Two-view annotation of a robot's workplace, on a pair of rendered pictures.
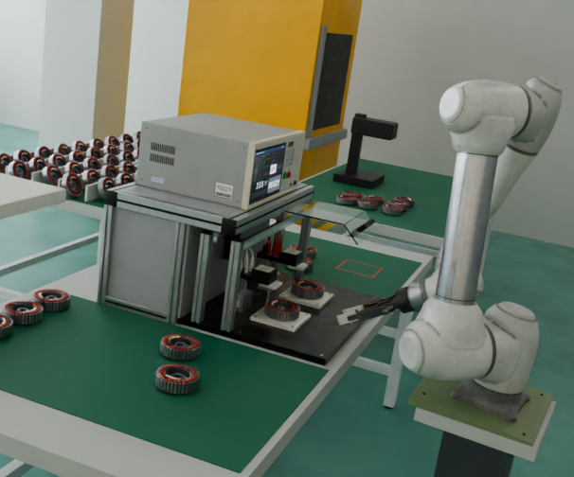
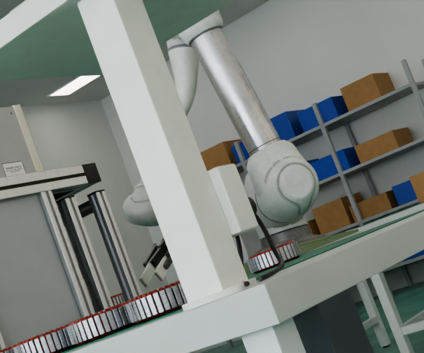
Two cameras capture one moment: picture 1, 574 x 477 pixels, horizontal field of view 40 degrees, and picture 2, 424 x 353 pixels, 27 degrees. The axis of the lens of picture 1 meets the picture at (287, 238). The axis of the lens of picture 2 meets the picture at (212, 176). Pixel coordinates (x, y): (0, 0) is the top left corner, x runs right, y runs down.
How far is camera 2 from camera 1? 2.61 m
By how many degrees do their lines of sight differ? 77
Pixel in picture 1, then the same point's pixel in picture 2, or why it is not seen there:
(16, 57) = not seen: outside the picture
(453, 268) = (262, 114)
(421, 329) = (293, 159)
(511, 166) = (196, 62)
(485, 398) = (306, 234)
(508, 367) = not seen: hidden behind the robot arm
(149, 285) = (46, 302)
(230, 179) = (15, 155)
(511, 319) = not seen: hidden behind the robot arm
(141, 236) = (7, 237)
